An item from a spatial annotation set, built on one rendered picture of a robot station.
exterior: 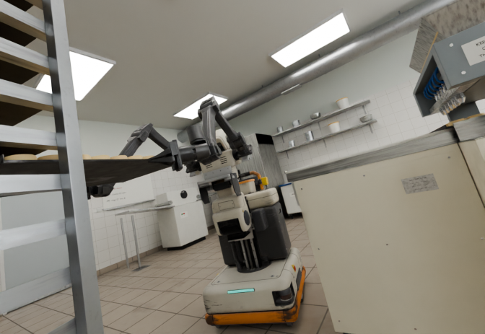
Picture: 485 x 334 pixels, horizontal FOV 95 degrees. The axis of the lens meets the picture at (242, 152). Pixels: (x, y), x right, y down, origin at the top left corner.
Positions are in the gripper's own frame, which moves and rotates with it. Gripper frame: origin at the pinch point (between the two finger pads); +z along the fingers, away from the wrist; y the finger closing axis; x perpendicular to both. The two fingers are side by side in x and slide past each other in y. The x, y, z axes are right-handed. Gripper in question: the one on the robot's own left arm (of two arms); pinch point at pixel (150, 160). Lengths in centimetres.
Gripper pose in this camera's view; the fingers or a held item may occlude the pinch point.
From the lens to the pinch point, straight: 79.0
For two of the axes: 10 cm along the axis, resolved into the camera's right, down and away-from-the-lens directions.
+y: 2.6, 9.6, -1.4
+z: -8.8, 1.7, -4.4
